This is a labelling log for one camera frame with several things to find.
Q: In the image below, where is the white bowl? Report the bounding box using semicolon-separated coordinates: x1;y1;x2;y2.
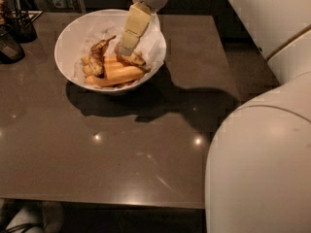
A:
54;10;166;95

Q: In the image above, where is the black appliance at left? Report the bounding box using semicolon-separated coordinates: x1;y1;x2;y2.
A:
0;24;25;64

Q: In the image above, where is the white paper liner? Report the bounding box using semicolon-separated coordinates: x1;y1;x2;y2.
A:
72;10;166;93

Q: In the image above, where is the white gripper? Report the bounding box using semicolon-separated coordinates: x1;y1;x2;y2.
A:
119;0;168;56

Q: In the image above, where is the black utensil holder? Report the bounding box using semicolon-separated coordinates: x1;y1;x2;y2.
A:
6;0;37;43

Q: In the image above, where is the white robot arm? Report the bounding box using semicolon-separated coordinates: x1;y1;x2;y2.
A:
205;0;311;233

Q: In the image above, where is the white robot base below table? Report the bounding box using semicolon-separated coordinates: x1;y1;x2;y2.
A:
0;199;64;233

